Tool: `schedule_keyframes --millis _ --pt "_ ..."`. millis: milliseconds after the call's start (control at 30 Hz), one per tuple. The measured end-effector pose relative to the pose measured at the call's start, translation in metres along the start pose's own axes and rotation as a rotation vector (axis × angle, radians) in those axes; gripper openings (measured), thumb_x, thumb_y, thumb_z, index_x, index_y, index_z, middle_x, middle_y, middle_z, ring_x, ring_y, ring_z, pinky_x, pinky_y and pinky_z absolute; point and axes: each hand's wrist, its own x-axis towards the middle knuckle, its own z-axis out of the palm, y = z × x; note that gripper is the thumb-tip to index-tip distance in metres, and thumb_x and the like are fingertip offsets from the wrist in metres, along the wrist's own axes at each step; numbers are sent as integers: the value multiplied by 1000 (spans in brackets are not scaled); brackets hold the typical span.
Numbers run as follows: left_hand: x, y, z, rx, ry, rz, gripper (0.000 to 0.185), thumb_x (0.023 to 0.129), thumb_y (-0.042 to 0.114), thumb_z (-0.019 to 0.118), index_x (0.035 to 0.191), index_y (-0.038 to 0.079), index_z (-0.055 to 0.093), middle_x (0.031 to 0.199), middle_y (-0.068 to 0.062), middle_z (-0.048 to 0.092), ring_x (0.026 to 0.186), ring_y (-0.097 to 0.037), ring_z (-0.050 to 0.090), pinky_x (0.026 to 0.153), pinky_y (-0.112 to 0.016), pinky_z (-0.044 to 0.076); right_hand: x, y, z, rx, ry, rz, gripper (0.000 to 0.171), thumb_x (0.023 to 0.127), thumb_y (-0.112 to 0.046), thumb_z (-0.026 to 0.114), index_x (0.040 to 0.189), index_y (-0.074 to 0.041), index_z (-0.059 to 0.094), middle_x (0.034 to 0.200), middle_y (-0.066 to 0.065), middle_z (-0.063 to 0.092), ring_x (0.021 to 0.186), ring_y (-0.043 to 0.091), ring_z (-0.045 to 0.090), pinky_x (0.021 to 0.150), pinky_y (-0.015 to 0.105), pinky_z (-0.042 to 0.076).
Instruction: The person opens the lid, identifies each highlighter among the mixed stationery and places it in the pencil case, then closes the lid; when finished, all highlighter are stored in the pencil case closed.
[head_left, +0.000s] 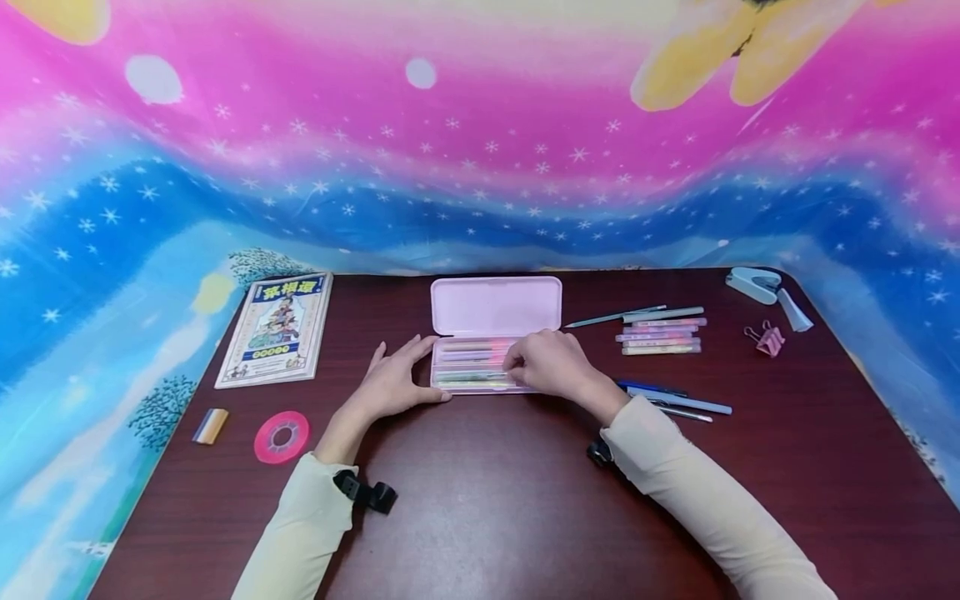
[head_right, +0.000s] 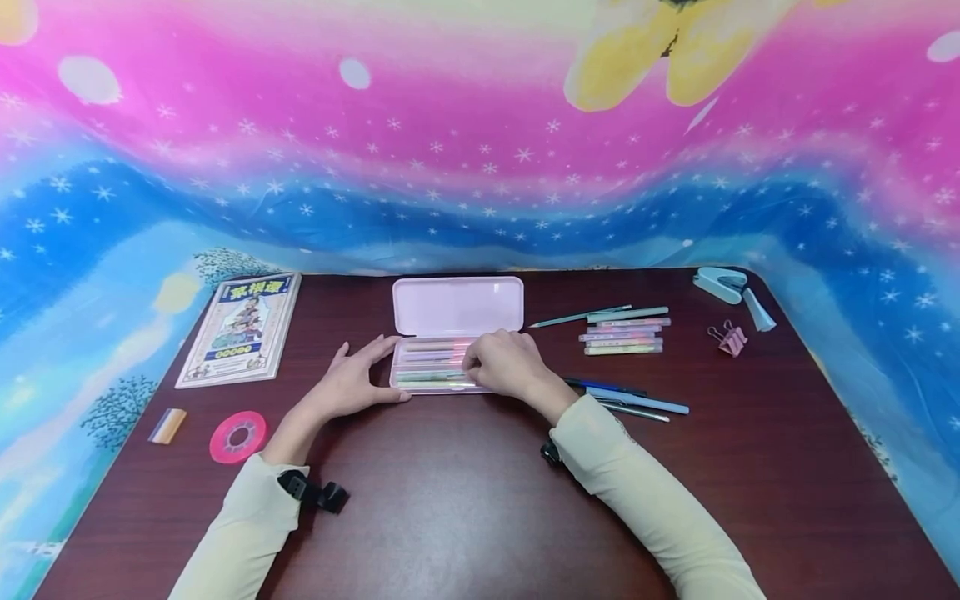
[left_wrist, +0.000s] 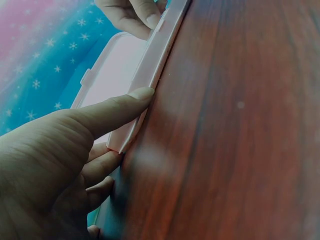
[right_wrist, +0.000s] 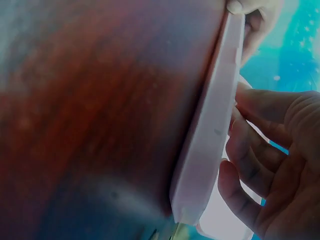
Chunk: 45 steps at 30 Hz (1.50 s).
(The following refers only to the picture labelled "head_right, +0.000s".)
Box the light blue pen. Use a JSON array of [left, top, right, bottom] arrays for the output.
[[586, 386, 690, 415]]

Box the striped eraser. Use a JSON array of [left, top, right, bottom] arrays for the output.
[[147, 407, 188, 445]]

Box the dark blue pen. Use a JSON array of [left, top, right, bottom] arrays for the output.
[[563, 377, 648, 398]]

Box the person's right hand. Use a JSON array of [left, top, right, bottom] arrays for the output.
[[460, 329, 561, 406]]

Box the light blue stapler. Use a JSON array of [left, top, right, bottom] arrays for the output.
[[692, 267, 749, 305]]

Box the person's right forearm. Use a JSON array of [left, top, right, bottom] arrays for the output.
[[528, 375, 768, 600]]

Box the illustrated booklet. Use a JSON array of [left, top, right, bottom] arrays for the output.
[[174, 272, 303, 390]]

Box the row of pastel highlighters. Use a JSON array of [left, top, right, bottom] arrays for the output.
[[395, 337, 478, 389]]

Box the pink tape roll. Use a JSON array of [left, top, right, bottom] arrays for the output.
[[209, 410, 269, 465]]

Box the light blue tapered object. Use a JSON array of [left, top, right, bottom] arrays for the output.
[[742, 287, 778, 333]]

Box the teal pencil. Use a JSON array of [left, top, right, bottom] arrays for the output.
[[529, 305, 633, 328]]

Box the person's left forearm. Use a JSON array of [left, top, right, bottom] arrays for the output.
[[168, 390, 351, 600]]

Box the silver pen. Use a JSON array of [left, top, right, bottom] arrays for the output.
[[600, 400, 671, 423]]

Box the pink plastic pencil case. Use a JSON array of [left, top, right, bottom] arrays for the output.
[[388, 276, 525, 396]]

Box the person's left hand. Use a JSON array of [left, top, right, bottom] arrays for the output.
[[318, 335, 413, 420]]

